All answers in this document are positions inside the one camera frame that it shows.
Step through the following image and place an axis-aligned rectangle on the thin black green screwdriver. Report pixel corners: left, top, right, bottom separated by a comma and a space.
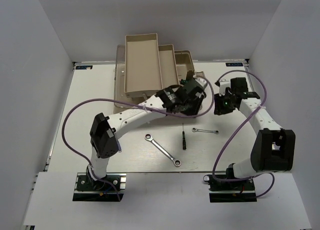
182, 124, 187, 150

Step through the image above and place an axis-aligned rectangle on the beige cantilever toolbox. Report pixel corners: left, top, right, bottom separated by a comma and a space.
113, 33, 205, 114

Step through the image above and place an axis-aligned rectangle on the stubby green screwdriver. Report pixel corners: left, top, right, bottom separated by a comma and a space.
180, 79, 188, 86

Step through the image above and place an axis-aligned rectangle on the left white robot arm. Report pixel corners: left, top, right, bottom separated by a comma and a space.
86, 77, 208, 190

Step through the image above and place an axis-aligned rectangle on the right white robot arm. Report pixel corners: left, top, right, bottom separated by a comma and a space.
214, 77, 296, 190

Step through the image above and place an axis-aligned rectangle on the small combination wrench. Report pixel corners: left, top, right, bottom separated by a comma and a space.
191, 128, 219, 134

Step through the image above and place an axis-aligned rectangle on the large ratchet wrench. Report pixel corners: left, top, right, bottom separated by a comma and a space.
144, 133, 181, 168

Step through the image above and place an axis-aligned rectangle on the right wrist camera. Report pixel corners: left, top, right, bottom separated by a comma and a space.
214, 78, 231, 96

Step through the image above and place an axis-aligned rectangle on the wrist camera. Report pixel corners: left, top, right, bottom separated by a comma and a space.
214, 78, 231, 96
193, 74, 208, 91

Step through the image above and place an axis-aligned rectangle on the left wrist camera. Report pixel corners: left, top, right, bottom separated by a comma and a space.
193, 74, 208, 91

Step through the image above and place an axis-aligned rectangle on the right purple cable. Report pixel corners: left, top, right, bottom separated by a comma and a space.
211, 70, 276, 198

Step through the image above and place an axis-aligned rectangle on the purple cable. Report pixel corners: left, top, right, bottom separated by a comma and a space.
211, 70, 276, 198
61, 76, 215, 200

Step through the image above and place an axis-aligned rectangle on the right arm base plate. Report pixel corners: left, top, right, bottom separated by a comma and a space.
203, 174, 257, 203

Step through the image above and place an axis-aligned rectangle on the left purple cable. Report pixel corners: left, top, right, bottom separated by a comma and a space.
61, 76, 215, 200

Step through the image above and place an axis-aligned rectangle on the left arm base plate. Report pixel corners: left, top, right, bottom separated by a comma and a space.
72, 173, 127, 202

